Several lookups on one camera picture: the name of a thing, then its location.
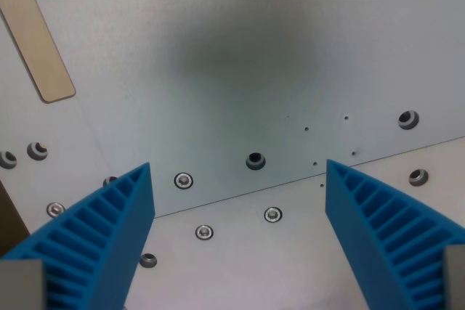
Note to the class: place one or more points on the light wooden flat strip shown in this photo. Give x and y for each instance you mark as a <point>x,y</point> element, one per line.
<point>32,41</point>

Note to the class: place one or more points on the silver hex socket screw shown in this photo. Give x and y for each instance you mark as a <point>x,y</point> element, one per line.
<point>184,181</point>
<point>55,209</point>
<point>273,214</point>
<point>204,232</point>

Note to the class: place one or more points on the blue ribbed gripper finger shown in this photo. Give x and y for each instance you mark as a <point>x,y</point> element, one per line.
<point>109,237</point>
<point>378,237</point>

